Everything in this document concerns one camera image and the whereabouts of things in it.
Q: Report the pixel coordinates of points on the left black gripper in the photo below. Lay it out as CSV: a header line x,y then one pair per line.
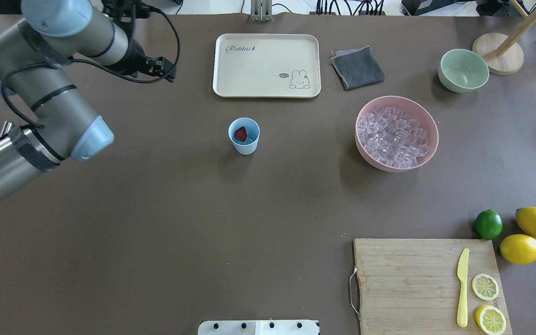
x,y
136,59

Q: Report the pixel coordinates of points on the red strawberry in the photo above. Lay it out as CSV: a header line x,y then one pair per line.
x,y
240,134

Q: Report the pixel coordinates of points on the light blue plastic cup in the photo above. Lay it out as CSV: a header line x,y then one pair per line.
x,y
249,146

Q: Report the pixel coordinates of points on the steel muddler black tip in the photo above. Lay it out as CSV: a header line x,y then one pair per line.
x,y
6,127

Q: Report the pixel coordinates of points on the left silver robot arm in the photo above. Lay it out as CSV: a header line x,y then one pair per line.
x,y
59,121

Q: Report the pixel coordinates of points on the pink bowl of ice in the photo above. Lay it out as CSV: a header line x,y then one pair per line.
x,y
395,134

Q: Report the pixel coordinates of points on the cream rabbit tray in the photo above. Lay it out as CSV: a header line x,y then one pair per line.
x,y
266,65

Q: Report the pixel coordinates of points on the grey folded cloth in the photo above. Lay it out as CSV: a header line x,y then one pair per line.
x,y
357,68

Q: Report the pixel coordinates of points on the green ceramic bowl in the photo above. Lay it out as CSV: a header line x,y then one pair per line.
x,y
462,71

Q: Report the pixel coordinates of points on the wooden cutting board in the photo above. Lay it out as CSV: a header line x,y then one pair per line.
x,y
409,286

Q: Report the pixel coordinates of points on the wooden mug tree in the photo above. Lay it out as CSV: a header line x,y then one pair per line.
x,y
502,54

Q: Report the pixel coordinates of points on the yellow plastic knife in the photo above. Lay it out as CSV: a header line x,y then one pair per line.
x,y
462,274

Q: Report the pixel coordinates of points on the green lime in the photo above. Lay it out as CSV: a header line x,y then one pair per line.
x,y
488,224

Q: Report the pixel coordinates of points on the lemon half slice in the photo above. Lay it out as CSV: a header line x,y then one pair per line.
x,y
485,287
490,320

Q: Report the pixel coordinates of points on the aluminium frame post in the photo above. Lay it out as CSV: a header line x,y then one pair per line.
x,y
261,10

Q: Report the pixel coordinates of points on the white camera pillar base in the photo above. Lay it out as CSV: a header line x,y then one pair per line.
x,y
260,327

